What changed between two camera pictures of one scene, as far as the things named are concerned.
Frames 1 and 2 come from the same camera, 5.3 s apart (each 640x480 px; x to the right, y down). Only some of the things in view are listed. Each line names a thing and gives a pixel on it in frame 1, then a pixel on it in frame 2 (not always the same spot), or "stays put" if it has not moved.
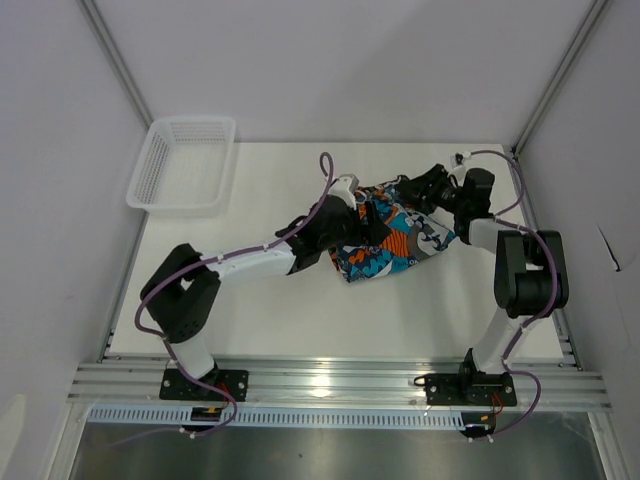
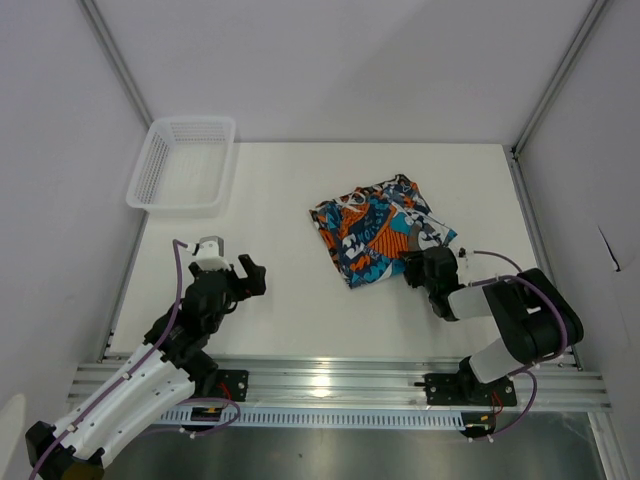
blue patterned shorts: [413, 234] stays put
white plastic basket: [185, 168] stays put
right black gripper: [424, 188] to [411, 265]
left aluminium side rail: [120, 297] stays put
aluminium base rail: [338, 385] stays put
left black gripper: [373, 233] to [254, 283]
